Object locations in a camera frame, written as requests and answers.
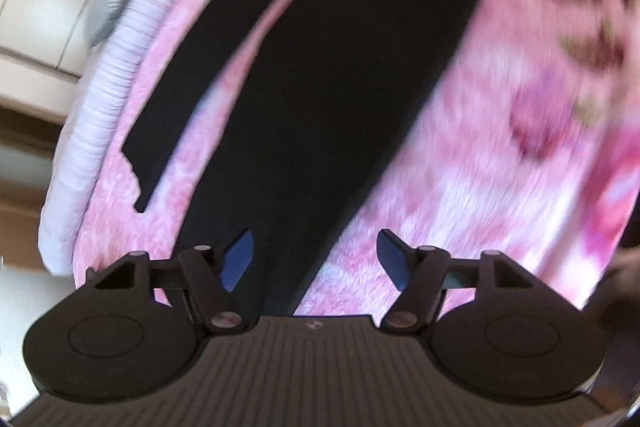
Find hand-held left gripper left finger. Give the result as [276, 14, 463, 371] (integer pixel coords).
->
[92, 229, 254, 335]

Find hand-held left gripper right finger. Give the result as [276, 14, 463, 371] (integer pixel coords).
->
[376, 229, 539, 335]

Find black pants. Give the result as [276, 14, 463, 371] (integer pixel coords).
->
[121, 0, 511, 318]

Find pink fluffy blanket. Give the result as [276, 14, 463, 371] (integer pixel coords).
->
[74, 0, 640, 319]

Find white rolled quilt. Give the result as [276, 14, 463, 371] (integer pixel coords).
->
[42, 0, 266, 279]

